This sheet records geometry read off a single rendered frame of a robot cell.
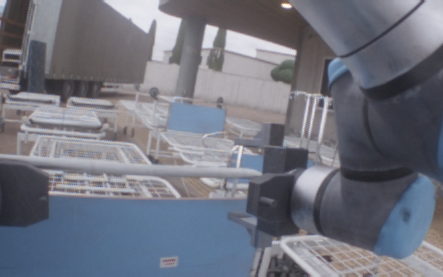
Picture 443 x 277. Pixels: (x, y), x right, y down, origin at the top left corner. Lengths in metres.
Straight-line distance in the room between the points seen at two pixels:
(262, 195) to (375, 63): 0.26
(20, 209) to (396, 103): 0.31
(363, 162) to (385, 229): 0.07
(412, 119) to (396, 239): 0.16
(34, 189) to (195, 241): 0.46
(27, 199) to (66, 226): 0.31
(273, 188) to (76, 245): 0.39
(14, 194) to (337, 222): 0.33
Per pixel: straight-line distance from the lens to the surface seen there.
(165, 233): 0.67
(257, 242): 0.53
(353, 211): 0.34
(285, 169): 0.46
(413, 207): 0.33
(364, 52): 0.18
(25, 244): 0.64
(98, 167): 0.59
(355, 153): 0.32
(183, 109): 3.97
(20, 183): 0.32
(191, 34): 10.30
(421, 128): 0.19
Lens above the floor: 1.08
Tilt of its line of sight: 8 degrees down
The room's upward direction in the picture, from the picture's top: 10 degrees clockwise
